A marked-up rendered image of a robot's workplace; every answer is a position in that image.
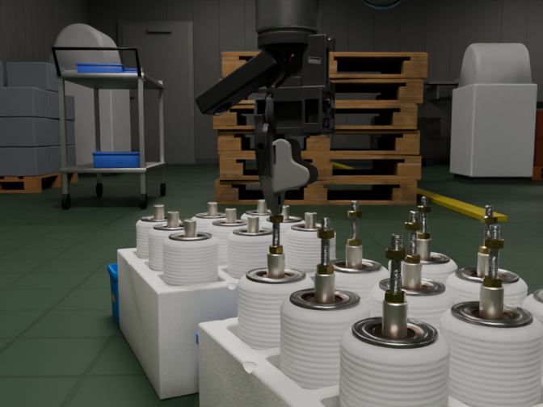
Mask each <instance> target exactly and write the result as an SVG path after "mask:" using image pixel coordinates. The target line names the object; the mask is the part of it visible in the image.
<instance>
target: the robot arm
mask: <svg viewBox="0 0 543 407"><path fill-rule="evenodd" d="M362 1H363V2H364V3H365V4H367V5H368V6H370V7H372V8H375V9H379V10H384V9H389V8H392V7H394V6H396V5H397V4H399V3H400V2H401V1H402V0H362ZM255 30H256V33H257V34H258V35H259V36H258V49H260V50H263V51H262V52H260V53H259V54H257V55H256V56H255V57H253V58H251V59H250V60H249V61H247V62H246V63H245V64H243V65H241V66H240V67H238V68H237V69H236V70H235V71H233V72H232V73H230V74H229V75H227V76H226V77H224V78H222V79H221V80H220V81H219V82H217V83H216V84H214V85H213V86H210V87H209V88H208V89H207V90H206V91H204V92H203V93H201V94H200V95H198V96H197V97H196V104H197V106H198V108H199V109H200V112H201V113H202V114H204V115H221V114H224V113H226V112H227V111H228V110H229V109H230V108H231V107H233V106H234V105H236V104H237V103H239V102H241V101H242V100H243V99H245V98H246V97H248V96H249V95H251V94H253V93H254V92H256V91H258V94H257V95H256V96H255V109H254V121H255V158H256V164H257V170H258V175H259V180H260V185H261V188H262V191H263V196H264V199H265V201H266V203H267V205H268V207H269V209H270V211H271V213H272V215H279V205H280V214H281V213H282V210H283V206H284V197H285V191H288V190H291V189H294V188H298V187H303V186H305V185H309V184H312V183H315V182H316V180H317V179H318V169H317V167H316V166H313V165H311V164H309V163H308V162H305V161H304V160H303V159H302V157H301V145H300V143H299V142H298V141H297V140H295V139H289V137H290V134H291V136H320V135H331V133H335V84H334V83H333V82H332V81H329V53H330V51H332V39H331V38H330V39H328V36H327V35H315V34H317V33H318V31H319V0H255ZM292 55H293V59H292V60H291V61H290V57H291V56H292ZM329 82H330V84H331V86H329ZM333 89H334V90H333Z"/></svg>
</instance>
